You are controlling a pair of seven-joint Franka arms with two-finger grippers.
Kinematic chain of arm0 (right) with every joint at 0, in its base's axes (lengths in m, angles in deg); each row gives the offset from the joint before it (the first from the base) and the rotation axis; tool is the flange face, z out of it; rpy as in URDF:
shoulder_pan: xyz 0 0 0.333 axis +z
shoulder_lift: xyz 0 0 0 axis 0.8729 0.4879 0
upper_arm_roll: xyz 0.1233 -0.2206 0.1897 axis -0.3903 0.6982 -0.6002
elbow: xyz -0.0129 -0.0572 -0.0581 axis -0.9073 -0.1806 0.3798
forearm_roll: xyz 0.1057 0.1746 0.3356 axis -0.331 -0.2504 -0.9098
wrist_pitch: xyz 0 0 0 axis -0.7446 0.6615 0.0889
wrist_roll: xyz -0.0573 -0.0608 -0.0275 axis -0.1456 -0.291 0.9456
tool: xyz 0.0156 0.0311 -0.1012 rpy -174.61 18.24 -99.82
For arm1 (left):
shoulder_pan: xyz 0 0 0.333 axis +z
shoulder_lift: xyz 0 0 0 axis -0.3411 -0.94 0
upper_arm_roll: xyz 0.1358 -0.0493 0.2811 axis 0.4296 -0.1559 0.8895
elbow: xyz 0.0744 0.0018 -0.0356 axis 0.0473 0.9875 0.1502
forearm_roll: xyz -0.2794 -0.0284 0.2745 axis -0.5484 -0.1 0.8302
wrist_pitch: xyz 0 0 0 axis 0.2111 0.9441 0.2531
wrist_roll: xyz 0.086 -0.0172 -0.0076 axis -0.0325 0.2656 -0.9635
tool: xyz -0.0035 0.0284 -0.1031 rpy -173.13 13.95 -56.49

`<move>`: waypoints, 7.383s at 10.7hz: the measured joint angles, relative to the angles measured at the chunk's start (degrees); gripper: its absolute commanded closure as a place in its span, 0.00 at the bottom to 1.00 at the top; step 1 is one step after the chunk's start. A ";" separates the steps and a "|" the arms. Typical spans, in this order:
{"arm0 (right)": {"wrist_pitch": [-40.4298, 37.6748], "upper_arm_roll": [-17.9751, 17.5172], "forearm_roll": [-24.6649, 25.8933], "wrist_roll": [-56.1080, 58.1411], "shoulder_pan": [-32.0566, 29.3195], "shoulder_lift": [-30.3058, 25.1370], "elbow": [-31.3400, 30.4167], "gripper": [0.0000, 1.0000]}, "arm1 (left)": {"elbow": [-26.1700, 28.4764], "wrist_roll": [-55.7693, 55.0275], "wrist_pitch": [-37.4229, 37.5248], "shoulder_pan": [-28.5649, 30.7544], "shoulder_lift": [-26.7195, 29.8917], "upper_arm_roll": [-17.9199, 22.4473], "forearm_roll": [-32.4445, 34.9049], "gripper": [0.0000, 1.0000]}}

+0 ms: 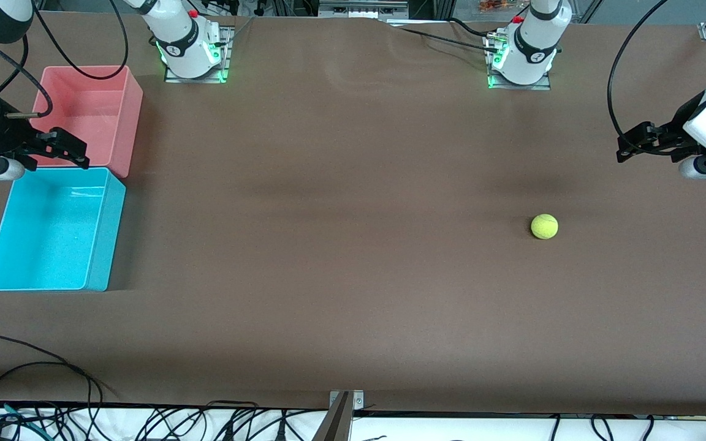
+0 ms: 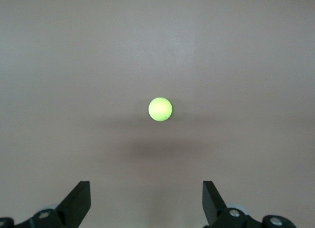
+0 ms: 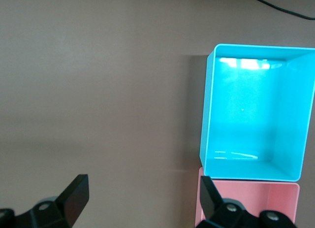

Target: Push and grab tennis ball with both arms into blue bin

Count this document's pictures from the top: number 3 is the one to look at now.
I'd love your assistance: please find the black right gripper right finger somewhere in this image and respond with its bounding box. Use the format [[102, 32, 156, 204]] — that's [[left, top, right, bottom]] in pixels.
[[196, 175, 296, 228]]

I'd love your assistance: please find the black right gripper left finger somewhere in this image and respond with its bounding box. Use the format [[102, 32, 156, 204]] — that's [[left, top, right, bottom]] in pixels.
[[0, 174, 90, 228]]

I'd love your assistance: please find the pink plastic bin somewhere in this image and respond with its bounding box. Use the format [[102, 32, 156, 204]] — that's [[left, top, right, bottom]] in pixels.
[[194, 166, 301, 228]]

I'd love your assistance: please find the blue plastic bin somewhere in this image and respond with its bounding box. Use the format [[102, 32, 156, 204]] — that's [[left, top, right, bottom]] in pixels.
[[198, 43, 315, 183]]

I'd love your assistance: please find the black cable on table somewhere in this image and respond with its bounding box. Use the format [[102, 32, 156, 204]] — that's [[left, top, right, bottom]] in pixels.
[[242, 0, 315, 20]]

